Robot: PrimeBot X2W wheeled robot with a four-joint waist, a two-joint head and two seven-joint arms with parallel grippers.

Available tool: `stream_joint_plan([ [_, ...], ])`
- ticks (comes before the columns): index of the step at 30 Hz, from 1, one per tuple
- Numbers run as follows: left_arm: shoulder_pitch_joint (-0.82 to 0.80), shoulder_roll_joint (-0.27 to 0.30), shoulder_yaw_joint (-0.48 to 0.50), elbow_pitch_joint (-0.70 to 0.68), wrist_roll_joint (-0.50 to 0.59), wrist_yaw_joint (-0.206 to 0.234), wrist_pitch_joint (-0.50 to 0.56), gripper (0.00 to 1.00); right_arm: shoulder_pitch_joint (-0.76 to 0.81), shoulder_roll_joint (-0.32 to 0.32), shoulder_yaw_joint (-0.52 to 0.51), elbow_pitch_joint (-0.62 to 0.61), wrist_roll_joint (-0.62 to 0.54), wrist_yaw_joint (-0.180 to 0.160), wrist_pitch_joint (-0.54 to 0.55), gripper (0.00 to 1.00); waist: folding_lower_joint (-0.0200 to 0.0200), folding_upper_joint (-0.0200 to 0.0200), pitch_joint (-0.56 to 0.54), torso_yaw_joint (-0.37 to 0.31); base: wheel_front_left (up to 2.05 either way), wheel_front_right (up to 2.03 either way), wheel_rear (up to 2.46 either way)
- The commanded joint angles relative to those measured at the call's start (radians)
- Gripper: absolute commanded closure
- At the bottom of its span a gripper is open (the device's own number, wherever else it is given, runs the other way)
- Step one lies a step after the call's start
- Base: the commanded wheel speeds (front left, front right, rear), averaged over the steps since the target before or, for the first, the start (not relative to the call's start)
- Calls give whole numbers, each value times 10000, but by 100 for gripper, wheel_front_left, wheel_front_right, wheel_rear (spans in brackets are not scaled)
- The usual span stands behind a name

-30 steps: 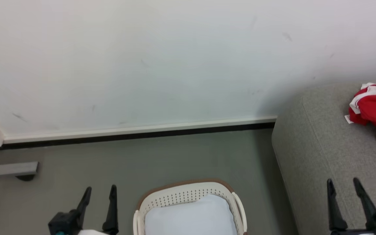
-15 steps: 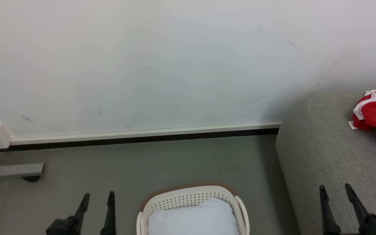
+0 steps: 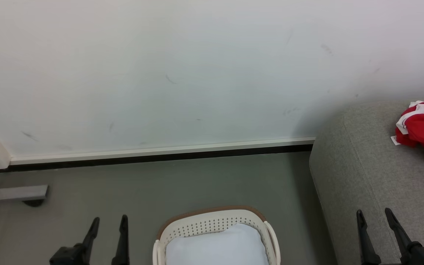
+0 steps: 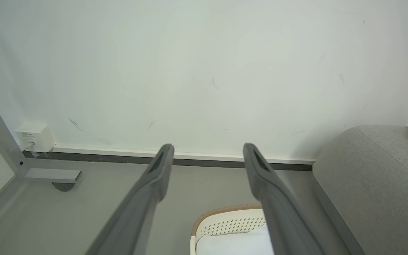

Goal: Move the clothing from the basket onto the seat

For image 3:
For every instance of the grey fabric sofa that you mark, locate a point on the grey fabric sofa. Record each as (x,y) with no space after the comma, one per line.
(366,165)

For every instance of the cream plastic laundry basket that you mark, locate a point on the cream plastic laundry basket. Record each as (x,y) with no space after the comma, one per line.
(204,224)

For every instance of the black round bracket foot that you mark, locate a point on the black round bracket foot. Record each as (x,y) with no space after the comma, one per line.
(33,202)

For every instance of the white cloth in basket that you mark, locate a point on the white cloth in basket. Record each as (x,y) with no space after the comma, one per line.
(215,246)

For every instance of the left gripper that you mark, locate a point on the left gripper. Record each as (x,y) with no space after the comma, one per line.
(66,257)

